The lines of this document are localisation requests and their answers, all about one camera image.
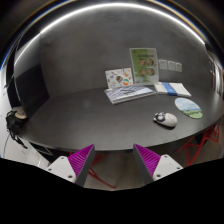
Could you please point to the green poster with faces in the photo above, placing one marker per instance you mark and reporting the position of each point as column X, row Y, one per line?
column 145, row 65

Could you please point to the red metal chair frame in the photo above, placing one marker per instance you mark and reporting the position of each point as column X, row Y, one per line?
column 102, row 173

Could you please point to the red metal chair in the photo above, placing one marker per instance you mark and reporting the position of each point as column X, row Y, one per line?
column 212, row 133

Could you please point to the black monitor screen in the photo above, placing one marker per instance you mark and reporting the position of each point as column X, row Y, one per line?
column 31, row 88

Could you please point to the white blue folded cloth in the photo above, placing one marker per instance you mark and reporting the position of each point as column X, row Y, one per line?
column 172, row 89

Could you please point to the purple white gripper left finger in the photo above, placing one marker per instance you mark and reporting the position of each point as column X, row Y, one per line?
column 75, row 167

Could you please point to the white wall switch panel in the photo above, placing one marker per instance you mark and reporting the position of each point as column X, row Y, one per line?
column 170, row 65

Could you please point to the white grey computer mouse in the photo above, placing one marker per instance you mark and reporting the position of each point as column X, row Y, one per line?
column 165, row 119

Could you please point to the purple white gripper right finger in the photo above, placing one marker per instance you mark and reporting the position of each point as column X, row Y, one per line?
column 153, row 166

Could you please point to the oval landscape mouse pad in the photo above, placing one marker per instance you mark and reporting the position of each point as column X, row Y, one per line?
column 188, row 108

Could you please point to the white colourful sticker card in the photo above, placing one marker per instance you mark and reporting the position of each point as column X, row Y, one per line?
column 119, row 77

